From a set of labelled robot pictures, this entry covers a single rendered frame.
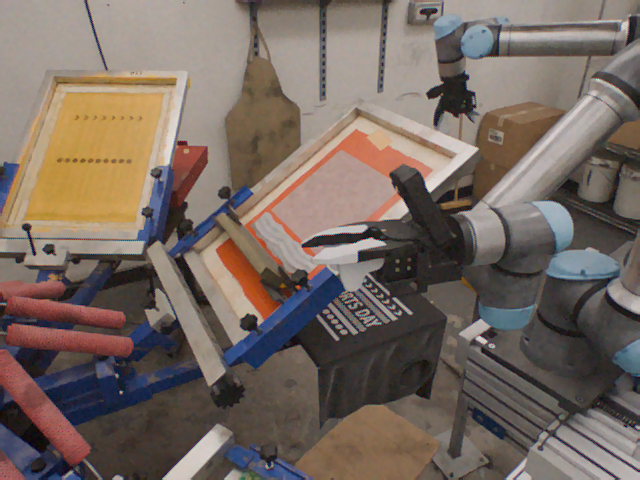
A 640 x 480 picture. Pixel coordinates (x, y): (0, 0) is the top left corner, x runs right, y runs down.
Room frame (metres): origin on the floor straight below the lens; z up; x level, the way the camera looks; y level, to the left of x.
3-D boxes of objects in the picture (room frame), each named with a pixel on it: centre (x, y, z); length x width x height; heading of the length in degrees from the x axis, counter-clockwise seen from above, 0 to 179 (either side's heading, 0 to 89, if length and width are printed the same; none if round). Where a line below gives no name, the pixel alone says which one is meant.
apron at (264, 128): (3.36, 0.39, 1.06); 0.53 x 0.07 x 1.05; 118
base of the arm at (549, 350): (0.82, -0.50, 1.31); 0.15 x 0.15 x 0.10
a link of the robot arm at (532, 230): (0.62, -0.28, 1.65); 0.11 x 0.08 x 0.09; 106
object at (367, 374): (1.24, -0.18, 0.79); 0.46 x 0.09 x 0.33; 118
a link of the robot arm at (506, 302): (0.64, -0.27, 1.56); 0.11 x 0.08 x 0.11; 16
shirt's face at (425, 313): (1.41, -0.10, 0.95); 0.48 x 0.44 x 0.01; 118
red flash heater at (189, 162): (2.30, 0.84, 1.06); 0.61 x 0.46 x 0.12; 178
